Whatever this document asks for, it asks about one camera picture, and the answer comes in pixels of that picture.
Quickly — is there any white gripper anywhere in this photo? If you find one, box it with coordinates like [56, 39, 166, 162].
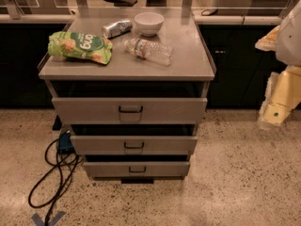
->
[255, 25, 301, 129]

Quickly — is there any grey drawer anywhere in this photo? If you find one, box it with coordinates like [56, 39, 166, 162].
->
[52, 98, 207, 124]
[71, 136, 198, 155]
[83, 161, 190, 178]

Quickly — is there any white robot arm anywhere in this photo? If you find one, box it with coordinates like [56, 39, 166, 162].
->
[255, 1, 301, 130]

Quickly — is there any grey metal drawer cabinet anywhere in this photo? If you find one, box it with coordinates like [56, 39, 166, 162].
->
[40, 8, 215, 180]

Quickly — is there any grey bottom drawer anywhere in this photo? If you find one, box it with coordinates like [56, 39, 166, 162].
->
[83, 161, 190, 178]

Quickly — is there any grey top drawer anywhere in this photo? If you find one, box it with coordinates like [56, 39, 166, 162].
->
[52, 98, 207, 124]

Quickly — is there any clear plastic water bottle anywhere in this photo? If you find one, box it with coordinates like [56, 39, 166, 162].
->
[124, 38, 173, 66]

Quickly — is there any white ceramic bowl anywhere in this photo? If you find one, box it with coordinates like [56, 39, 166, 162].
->
[135, 12, 165, 37]

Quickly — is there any silver soda can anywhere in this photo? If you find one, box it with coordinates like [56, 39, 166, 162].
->
[102, 19, 133, 39]

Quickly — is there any black office chair seat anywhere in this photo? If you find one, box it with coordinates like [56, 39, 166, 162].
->
[103, 0, 137, 7]

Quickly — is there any green chip bag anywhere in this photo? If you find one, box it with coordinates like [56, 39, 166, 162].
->
[48, 31, 113, 65]

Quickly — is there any blue power adapter box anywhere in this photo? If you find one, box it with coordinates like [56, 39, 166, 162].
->
[57, 132, 74, 153]

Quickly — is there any glass partition with rail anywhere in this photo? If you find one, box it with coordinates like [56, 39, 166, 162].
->
[0, 0, 301, 26]

